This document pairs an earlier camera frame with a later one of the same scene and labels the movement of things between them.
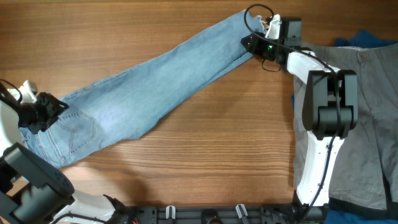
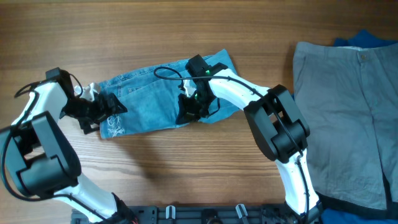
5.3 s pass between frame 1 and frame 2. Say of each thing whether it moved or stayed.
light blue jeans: moved
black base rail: stayed
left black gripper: moved
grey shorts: stayed
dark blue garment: stayed
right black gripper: moved
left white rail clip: stayed
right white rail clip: stayed
